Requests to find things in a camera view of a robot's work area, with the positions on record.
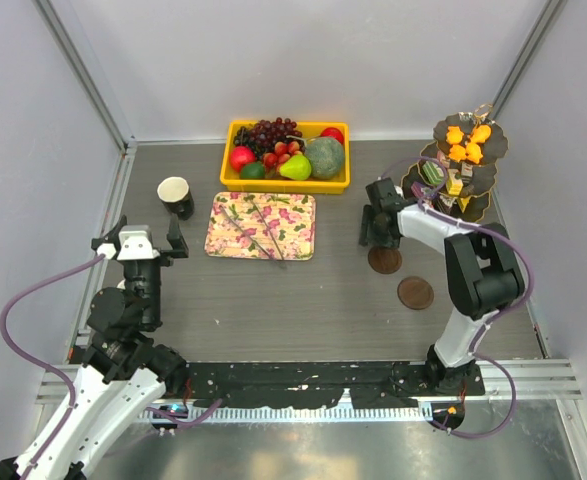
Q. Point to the green lime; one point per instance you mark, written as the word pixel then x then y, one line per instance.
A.
pixel 253 171

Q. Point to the green melon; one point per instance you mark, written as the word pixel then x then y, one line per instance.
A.
pixel 326 156

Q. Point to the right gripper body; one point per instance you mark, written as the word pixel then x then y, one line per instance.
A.
pixel 382 238

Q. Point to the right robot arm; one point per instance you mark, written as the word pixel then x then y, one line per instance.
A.
pixel 483 274

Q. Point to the three-tier black cake stand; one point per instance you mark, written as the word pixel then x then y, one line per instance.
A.
pixel 478 180

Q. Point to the yellow layered cake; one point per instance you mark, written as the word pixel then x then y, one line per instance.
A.
pixel 454 183

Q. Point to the yellow plastic fruit bin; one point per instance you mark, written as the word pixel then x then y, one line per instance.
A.
pixel 337 185

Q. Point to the floral serving tray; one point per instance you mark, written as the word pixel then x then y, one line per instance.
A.
pixel 290 217

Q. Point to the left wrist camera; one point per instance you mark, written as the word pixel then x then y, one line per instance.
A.
pixel 135 243

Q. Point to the green white cake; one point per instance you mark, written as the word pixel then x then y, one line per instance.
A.
pixel 433 173

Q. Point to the green pear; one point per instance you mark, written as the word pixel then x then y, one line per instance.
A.
pixel 297 168

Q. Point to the black paper cup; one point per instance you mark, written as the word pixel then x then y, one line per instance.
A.
pixel 175 194

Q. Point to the red apple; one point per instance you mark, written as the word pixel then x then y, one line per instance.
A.
pixel 241 156

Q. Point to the round wooden coaster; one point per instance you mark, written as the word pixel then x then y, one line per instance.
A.
pixel 384 260
pixel 415 293

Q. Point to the dark red grape bunch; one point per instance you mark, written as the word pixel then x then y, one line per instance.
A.
pixel 262 136

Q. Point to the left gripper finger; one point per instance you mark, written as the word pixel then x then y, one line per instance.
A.
pixel 178 245
pixel 112 236

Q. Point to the chocolate cake slice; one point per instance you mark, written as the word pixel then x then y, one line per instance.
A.
pixel 446 204

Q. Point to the metal serving tongs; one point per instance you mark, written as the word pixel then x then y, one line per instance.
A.
pixel 277 257

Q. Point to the orange fish cookie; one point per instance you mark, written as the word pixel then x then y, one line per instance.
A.
pixel 474 153
pixel 454 135
pixel 480 134
pixel 457 153

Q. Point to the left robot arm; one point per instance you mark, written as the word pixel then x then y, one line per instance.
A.
pixel 122 370

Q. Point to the red cherries cluster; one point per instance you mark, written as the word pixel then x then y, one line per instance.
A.
pixel 281 153

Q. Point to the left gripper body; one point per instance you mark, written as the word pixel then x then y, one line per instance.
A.
pixel 148 274

